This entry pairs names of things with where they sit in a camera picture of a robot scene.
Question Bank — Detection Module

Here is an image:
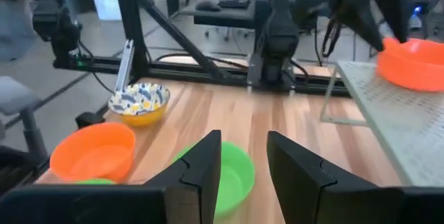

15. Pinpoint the small black camera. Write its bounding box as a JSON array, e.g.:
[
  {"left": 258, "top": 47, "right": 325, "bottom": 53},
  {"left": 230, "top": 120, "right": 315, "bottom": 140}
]
[{"left": 32, "top": 0, "right": 83, "bottom": 69}]

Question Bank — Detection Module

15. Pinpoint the black table clamp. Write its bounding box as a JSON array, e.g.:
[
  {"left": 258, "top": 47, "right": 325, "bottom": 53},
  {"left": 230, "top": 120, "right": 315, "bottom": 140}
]
[{"left": 75, "top": 111, "right": 105, "bottom": 129}]

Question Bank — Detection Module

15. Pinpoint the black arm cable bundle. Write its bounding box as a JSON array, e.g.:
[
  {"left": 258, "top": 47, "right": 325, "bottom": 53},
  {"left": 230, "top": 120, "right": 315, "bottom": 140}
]
[{"left": 321, "top": 17, "right": 344, "bottom": 59}]

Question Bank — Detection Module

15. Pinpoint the grey office chair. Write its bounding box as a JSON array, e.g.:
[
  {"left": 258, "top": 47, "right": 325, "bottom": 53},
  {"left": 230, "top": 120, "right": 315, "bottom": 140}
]
[{"left": 0, "top": 76, "right": 49, "bottom": 164}]

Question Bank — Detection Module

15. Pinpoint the black frame post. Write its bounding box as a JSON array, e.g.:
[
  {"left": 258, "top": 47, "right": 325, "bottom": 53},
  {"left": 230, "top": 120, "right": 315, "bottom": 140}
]
[{"left": 111, "top": 0, "right": 151, "bottom": 81}]

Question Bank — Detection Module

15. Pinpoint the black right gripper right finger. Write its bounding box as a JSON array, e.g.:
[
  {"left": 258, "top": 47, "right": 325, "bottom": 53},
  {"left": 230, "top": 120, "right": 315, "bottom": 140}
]
[{"left": 266, "top": 130, "right": 444, "bottom": 224}]

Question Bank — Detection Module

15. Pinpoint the black computer mouse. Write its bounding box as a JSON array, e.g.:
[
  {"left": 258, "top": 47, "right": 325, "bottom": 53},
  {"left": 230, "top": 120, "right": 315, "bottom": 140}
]
[{"left": 195, "top": 0, "right": 223, "bottom": 12}]

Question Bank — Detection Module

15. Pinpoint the green plastic cup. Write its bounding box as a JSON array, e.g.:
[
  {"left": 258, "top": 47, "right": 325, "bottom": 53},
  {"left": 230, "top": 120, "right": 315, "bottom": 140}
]
[{"left": 74, "top": 178, "right": 117, "bottom": 186}]

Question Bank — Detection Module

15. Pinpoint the yellow patterned bowl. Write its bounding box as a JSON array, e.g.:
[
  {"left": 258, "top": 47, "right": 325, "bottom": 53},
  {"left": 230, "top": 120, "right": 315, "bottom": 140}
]
[{"left": 108, "top": 83, "right": 171, "bottom": 128}]

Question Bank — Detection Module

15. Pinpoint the black diagonal frame brace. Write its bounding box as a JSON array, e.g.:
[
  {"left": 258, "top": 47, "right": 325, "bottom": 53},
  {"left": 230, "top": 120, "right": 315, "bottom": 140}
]
[{"left": 131, "top": 0, "right": 226, "bottom": 79}]

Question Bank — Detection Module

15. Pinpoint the black office desk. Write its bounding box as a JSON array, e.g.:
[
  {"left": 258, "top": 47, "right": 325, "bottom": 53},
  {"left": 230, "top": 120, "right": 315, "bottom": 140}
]
[{"left": 179, "top": 0, "right": 273, "bottom": 30}]

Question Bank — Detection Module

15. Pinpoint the black frame rail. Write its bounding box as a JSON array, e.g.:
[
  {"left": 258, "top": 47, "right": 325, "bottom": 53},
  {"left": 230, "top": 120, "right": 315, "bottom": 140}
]
[{"left": 53, "top": 54, "right": 350, "bottom": 97}]

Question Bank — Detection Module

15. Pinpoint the person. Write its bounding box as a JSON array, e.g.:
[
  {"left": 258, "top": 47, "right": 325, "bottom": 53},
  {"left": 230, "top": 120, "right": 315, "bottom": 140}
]
[{"left": 0, "top": 0, "right": 45, "bottom": 62}]

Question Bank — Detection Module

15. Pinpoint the orange plastic bowl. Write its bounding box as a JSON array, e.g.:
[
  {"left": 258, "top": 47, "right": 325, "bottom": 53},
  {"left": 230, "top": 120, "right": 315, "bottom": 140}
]
[
  {"left": 49, "top": 122, "right": 137, "bottom": 184},
  {"left": 377, "top": 36, "right": 444, "bottom": 92}
]

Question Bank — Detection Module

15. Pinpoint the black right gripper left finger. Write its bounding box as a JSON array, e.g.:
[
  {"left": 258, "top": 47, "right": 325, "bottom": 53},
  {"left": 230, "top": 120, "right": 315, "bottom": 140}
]
[{"left": 0, "top": 129, "right": 222, "bottom": 224}]

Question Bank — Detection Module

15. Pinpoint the black camera cable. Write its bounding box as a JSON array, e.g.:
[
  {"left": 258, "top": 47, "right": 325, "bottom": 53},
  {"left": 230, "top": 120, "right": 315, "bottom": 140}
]
[{"left": 78, "top": 40, "right": 116, "bottom": 96}]

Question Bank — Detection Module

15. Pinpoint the silver aluminium extrusion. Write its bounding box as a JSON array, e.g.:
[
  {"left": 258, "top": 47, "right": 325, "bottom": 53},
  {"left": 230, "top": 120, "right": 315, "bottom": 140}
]
[{"left": 113, "top": 39, "right": 135, "bottom": 92}]

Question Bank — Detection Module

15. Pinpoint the green plastic bowl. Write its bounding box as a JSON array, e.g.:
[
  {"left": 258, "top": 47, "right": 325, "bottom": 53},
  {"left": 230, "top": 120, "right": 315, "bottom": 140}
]
[{"left": 173, "top": 141, "right": 256, "bottom": 220}]

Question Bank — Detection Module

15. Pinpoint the white perforated metal shelf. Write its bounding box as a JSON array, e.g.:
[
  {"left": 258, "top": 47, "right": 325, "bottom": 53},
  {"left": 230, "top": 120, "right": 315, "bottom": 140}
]
[{"left": 319, "top": 60, "right": 444, "bottom": 187}]

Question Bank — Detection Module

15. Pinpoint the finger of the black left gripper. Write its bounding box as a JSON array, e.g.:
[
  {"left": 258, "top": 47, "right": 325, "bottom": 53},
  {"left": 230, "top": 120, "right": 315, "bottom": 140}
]
[
  {"left": 373, "top": 0, "right": 422, "bottom": 44},
  {"left": 336, "top": 0, "right": 386, "bottom": 52}
]

